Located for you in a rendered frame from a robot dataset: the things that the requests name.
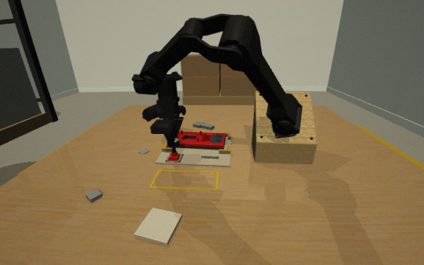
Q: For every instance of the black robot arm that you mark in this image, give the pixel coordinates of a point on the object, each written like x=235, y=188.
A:
x=239, y=48

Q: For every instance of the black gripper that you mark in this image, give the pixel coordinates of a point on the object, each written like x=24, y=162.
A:
x=171, y=122

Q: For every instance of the black and grey wheel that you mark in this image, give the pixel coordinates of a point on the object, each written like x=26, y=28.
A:
x=176, y=143

